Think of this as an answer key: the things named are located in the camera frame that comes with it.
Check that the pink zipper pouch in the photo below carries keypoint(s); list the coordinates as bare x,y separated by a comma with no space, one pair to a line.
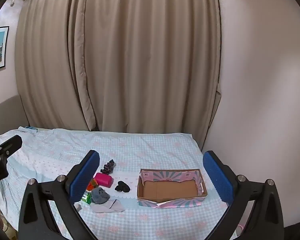
103,179

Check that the green packet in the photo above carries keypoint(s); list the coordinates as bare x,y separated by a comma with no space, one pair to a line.
86,198

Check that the pink striped cardboard box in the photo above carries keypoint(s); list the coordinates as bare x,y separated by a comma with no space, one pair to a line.
170,188

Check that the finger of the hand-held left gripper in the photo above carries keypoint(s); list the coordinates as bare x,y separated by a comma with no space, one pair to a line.
10,145

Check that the dark patterned scrunchie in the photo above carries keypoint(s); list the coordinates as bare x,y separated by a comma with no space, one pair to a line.
108,167

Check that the small blue item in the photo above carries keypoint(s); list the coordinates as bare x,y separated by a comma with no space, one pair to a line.
31,129

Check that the grey sock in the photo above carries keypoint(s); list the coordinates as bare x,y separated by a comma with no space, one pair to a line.
100,195

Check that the black sock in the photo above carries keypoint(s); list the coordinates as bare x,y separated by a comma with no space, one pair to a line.
122,187

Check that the orange fuzzy ball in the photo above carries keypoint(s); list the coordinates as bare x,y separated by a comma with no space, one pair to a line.
92,185

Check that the light blue checked bedsheet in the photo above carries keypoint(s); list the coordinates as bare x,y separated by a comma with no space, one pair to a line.
152,150

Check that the light grey cloth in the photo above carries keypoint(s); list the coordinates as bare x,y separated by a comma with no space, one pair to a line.
108,207

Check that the beige curtain panel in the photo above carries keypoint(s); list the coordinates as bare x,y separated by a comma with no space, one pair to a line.
152,55
45,55

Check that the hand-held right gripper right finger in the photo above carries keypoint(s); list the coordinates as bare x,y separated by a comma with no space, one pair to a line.
218,177

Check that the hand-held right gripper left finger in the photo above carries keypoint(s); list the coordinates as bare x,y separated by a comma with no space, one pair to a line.
86,175

